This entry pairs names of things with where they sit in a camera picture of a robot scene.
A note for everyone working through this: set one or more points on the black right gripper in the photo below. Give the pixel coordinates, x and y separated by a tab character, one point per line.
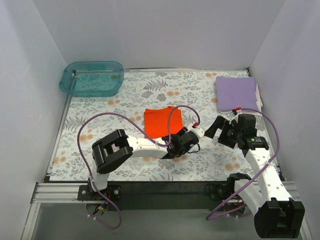
224	135

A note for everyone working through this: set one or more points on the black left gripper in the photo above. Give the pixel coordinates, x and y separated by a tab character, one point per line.
175	145

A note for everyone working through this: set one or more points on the orange t-shirt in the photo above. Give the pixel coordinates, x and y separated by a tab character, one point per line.
156	122

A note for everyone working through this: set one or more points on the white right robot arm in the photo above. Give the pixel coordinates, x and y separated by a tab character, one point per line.
276	213

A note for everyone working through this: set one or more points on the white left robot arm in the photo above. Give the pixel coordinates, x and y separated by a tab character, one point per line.
110	152

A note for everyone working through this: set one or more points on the floral table mat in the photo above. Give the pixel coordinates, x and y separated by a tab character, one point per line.
89	119

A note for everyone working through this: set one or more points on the purple folded t-shirt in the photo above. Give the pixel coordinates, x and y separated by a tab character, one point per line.
233	92

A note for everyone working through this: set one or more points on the white folded t-shirt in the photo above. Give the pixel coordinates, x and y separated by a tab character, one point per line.
259	102

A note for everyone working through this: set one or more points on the teal plastic bin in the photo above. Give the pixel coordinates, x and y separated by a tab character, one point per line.
85	79

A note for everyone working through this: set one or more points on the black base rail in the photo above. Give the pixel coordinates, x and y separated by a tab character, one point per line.
160	195

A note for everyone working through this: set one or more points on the aluminium table frame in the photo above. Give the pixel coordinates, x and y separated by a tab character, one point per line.
51	193

